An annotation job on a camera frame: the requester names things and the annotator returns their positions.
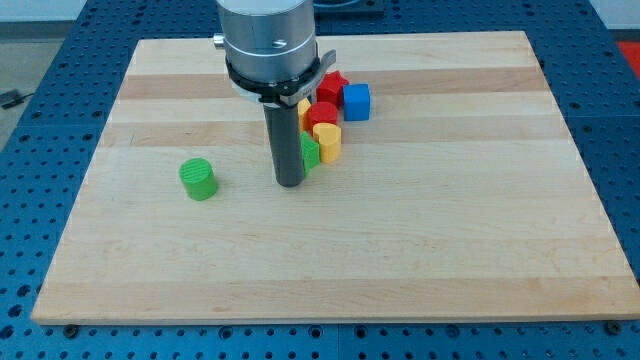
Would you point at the green cylinder block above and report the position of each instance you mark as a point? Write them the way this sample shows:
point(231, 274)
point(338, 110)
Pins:
point(198, 179)

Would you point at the red cylinder block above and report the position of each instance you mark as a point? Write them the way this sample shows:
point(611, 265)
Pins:
point(321, 112)

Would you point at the wooden board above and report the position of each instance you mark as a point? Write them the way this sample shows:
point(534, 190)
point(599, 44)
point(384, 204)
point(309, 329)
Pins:
point(462, 199)

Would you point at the red star block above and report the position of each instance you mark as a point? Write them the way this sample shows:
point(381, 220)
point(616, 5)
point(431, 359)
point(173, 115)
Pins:
point(331, 89)

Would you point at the yellow block behind tool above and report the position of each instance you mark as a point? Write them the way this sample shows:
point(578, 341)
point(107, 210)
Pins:
point(302, 108)

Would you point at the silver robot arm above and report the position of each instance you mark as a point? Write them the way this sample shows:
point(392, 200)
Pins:
point(271, 50)

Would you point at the green star block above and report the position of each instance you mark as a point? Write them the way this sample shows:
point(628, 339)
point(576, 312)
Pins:
point(310, 152)

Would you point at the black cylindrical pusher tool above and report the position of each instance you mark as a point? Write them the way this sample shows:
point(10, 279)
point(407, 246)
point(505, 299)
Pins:
point(284, 139)

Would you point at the yellow heart block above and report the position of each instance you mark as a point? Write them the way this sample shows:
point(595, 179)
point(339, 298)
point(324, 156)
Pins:
point(329, 138)

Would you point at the blue cube block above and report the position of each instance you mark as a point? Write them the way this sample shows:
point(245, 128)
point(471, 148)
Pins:
point(357, 102)

